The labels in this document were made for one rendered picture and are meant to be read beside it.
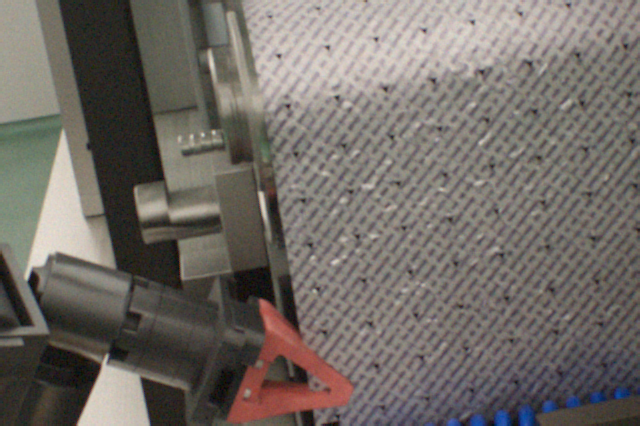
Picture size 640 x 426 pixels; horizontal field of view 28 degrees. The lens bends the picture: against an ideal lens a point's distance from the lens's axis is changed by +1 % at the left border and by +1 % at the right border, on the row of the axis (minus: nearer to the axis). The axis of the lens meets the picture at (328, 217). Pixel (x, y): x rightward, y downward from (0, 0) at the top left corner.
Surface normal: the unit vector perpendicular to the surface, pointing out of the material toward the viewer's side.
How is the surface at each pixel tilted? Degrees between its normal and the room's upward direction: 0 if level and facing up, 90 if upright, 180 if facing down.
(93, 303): 64
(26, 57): 90
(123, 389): 0
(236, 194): 90
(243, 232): 90
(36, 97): 90
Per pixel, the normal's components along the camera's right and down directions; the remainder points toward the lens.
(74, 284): 0.36, -0.47
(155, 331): 0.26, -0.07
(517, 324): 0.13, 0.30
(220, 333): -0.92, -0.32
